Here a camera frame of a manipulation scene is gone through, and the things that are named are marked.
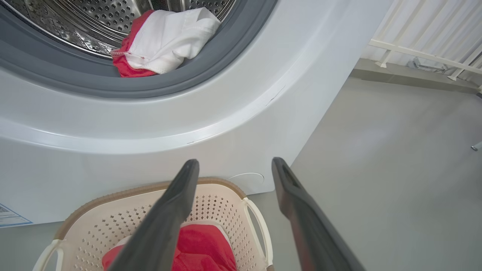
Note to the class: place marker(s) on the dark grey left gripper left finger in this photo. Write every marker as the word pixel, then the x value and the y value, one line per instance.
pixel 158 226

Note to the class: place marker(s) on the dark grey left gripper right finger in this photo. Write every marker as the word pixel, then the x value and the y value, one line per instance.
pixel 312 233

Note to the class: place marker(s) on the red and white garment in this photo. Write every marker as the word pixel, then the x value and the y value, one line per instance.
pixel 165 41

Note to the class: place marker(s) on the cream basket brown rim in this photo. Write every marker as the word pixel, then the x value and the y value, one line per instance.
pixel 226 210

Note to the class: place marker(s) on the white front-load washing machine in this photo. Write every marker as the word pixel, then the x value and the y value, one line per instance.
pixel 113 150

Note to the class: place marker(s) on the blue energy label sticker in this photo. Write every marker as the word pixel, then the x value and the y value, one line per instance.
pixel 9 217

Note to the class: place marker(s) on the small grey metal foot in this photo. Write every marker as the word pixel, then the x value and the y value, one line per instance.
pixel 476 146

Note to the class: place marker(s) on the white metal railing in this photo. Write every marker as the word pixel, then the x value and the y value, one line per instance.
pixel 414 52

